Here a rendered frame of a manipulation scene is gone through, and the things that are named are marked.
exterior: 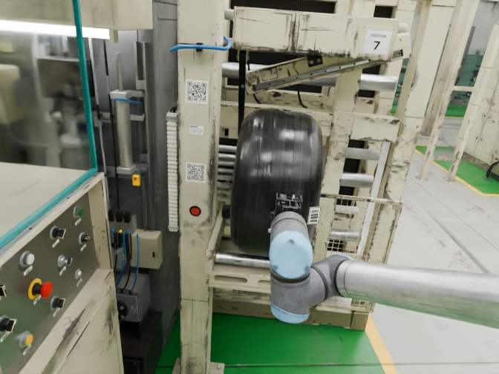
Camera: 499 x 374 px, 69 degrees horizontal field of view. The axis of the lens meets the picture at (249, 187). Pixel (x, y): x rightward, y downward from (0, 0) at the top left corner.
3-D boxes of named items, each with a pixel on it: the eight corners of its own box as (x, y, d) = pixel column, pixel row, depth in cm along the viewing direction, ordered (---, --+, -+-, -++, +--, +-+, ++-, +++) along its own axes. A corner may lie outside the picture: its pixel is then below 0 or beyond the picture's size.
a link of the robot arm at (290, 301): (324, 315, 85) (327, 268, 82) (286, 334, 79) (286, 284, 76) (298, 295, 93) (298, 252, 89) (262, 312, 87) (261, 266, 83)
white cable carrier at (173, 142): (168, 231, 144) (165, 112, 124) (172, 224, 148) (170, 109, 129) (180, 231, 144) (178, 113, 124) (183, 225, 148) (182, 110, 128)
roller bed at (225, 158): (198, 201, 180) (200, 144, 168) (204, 188, 194) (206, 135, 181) (237, 205, 180) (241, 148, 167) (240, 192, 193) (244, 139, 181)
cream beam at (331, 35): (231, 49, 137) (233, 6, 131) (238, 45, 160) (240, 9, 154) (392, 62, 135) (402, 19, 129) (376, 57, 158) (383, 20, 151)
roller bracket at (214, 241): (203, 275, 136) (204, 254, 132) (220, 222, 172) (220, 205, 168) (212, 276, 136) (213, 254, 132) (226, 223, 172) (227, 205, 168)
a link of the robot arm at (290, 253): (269, 282, 77) (268, 239, 74) (269, 254, 89) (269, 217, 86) (313, 283, 76) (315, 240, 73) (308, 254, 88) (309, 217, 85)
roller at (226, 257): (212, 264, 137) (212, 253, 136) (214, 259, 142) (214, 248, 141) (304, 274, 136) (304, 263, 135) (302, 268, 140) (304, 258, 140)
